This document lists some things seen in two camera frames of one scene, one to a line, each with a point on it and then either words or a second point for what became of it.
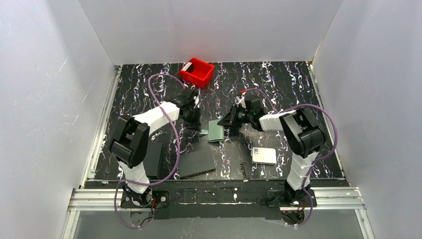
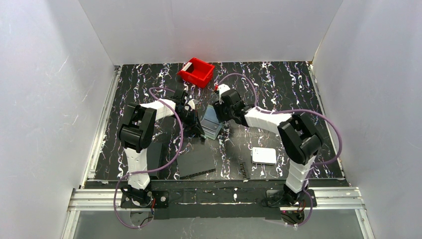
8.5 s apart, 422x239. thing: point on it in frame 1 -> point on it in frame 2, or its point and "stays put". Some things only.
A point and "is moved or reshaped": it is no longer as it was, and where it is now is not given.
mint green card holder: x=215 y=132 is moved or reshaped
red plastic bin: x=199 y=72 stays put
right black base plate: x=277 y=198 stays put
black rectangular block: x=151 y=162 stays put
